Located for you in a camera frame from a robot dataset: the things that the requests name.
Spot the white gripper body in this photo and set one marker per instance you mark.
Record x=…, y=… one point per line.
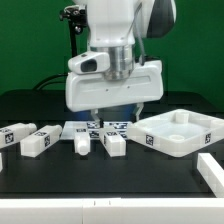
x=88, y=89

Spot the white front fence bar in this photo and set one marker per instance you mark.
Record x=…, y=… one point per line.
x=112, y=211

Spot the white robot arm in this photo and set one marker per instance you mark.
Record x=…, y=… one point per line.
x=109, y=74

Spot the white marker base sheet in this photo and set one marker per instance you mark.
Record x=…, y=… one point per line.
x=92, y=128

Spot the white right fence bar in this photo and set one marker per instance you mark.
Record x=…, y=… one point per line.
x=212, y=173

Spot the white fence bar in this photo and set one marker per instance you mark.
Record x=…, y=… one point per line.
x=112, y=211
x=212, y=173

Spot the black camera on stand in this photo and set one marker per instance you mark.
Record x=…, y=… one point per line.
x=77, y=21

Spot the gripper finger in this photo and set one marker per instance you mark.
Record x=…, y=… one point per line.
x=138, y=109
x=96, y=118

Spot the white left fence piece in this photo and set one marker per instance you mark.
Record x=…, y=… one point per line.
x=1, y=163

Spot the white square desk top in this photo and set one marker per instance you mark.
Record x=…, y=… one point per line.
x=177, y=133

